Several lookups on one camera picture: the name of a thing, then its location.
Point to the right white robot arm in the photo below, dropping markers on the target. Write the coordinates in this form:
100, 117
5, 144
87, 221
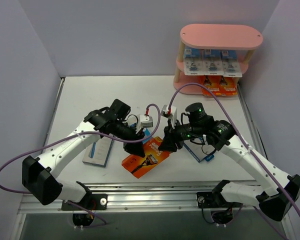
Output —
276, 188

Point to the pink three-tier shelf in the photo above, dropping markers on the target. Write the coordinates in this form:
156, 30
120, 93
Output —
241, 38

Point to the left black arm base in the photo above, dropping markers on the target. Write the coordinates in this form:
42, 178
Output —
84, 214

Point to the aluminium rail frame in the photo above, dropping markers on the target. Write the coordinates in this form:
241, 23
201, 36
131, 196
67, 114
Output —
81, 94

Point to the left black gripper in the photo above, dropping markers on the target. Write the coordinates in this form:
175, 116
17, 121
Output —
135, 140

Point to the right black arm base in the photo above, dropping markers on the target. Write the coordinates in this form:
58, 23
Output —
223, 214

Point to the blue razor blister pack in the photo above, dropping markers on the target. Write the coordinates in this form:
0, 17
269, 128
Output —
212, 62

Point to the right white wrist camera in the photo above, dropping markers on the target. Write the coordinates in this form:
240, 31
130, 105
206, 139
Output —
170, 113

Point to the orange Gillette box front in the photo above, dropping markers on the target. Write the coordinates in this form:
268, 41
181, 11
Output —
228, 86

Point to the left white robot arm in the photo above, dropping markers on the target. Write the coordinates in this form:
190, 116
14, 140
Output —
39, 175

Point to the grey Harry's box left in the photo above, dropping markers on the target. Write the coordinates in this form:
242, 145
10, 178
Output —
98, 153

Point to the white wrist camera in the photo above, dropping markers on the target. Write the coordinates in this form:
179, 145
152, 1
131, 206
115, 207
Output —
143, 121
170, 113

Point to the grey harry's box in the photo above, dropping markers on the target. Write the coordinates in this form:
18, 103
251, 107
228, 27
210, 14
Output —
98, 153
201, 153

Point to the grey Harry's box right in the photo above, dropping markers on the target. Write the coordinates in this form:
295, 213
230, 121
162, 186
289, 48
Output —
201, 153

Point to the white blue Harry's box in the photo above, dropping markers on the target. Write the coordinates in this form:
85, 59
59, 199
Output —
146, 132

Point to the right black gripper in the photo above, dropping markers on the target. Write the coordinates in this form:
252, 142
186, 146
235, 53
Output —
172, 136

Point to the orange gillette box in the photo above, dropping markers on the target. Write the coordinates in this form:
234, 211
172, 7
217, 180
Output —
228, 86
139, 166
212, 83

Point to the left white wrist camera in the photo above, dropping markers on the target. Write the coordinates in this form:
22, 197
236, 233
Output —
143, 121

